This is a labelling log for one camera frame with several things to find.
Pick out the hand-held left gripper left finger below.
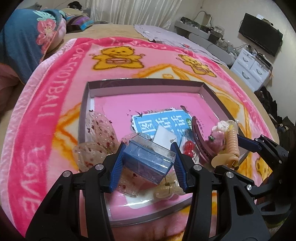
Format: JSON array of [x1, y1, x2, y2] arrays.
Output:
[[25, 142, 127, 241]]

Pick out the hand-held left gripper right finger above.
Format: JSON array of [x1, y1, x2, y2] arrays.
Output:
[[171, 143, 271, 241]]

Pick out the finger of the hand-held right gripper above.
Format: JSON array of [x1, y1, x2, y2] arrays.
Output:
[[214, 166, 257, 198], [238, 136, 288, 164]]

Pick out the peach coil hair tie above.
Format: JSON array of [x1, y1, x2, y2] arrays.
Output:
[[212, 128, 240, 168]]

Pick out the blue clear jewelry case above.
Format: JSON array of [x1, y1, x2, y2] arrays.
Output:
[[122, 134, 176, 185]]

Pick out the earring card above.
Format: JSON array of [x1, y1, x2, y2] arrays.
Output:
[[153, 126, 183, 149]]

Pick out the pink cardboard box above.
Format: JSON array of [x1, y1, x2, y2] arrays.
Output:
[[79, 78, 251, 224]]

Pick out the red hair clips in bag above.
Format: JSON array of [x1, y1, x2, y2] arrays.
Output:
[[181, 136, 197, 158]]

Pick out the sheer dotted hair bow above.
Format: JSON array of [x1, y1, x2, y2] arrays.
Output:
[[72, 111, 149, 198]]

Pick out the dark clothes pile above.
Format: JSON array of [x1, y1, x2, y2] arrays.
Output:
[[254, 87, 281, 121]]

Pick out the white drawer cabinet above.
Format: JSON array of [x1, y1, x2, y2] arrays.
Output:
[[231, 49, 273, 92]]

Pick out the pink printed bear blanket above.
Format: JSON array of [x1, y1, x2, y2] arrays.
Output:
[[0, 36, 275, 241]]

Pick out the grey padded bench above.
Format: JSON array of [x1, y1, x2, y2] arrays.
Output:
[[188, 32, 236, 66]]

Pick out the black flat television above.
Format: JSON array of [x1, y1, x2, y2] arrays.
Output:
[[239, 13, 283, 57]]

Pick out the grey desk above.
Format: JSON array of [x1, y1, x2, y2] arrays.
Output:
[[174, 16, 211, 40]]

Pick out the pale purple bed sheet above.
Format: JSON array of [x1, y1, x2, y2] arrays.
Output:
[[134, 24, 232, 67]]

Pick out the purple striped pillow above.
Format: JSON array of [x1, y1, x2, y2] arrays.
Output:
[[66, 15, 95, 32]]

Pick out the white curtain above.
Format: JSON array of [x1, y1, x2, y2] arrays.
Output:
[[90, 0, 183, 28]]

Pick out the blue floral quilt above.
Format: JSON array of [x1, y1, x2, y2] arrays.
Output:
[[0, 9, 67, 84]]

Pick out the pink fluffy hair tie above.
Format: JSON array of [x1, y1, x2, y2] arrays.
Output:
[[209, 131, 226, 152]]

